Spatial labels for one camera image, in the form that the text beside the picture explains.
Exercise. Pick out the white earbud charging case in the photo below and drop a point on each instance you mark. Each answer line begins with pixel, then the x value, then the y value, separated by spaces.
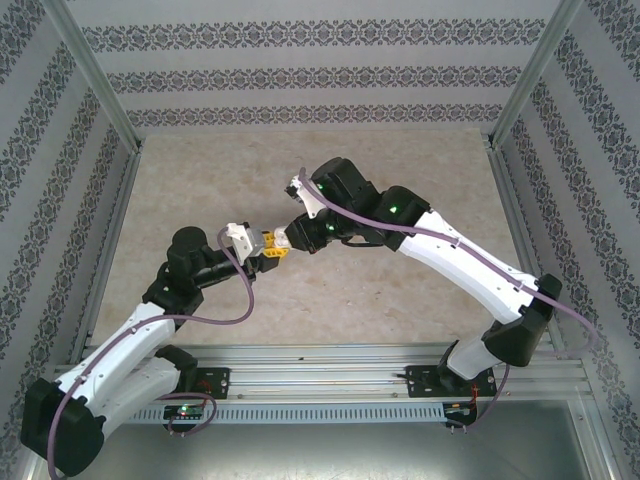
pixel 281 237

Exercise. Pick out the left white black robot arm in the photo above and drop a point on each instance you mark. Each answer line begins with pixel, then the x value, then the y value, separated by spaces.
pixel 125 335

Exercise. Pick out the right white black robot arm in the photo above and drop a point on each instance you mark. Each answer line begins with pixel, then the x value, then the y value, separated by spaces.
pixel 465 265

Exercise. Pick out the grey sheet metal panel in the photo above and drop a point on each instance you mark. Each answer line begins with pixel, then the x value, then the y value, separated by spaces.
pixel 320 450

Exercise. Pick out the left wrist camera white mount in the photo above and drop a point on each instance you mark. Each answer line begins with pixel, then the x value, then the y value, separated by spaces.
pixel 252 242

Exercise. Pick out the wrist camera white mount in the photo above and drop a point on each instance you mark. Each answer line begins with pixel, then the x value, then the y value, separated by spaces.
pixel 252 242
pixel 310 200

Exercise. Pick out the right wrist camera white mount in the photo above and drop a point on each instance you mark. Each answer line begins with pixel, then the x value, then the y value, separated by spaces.
pixel 310 200

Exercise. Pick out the aluminium side rail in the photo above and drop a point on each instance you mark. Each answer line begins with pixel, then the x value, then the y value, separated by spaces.
pixel 520 200
pixel 112 225

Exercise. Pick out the aluminium mounting rail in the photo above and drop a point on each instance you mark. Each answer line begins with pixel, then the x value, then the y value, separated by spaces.
pixel 320 375

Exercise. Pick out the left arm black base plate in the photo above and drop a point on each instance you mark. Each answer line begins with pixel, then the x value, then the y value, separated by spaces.
pixel 220 382

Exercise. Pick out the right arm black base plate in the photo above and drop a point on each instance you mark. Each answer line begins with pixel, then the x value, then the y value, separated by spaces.
pixel 417 382

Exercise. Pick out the aluminium frame post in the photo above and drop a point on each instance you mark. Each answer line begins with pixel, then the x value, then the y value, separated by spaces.
pixel 100 85
pixel 530 75

